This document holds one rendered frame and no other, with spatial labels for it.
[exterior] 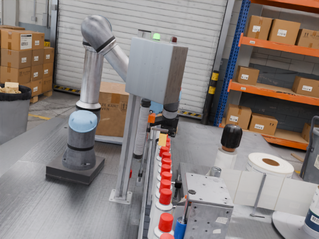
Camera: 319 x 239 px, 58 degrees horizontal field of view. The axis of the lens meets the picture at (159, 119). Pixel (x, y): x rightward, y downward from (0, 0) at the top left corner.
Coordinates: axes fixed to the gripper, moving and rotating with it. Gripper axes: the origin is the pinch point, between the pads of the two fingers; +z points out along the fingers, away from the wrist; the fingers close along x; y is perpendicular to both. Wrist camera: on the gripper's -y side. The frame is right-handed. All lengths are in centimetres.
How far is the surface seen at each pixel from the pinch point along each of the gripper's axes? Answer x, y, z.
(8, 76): 236, -217, 130
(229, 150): -25.9, 28.2, -25.6
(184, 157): 4.3, 16.3, 11.6
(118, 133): 14.9, -24.6, 11.1
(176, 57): -35, -2, -67
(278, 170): -28, 51, -21
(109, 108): 18.8, -31.5, -3.7
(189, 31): 382, 37, 71
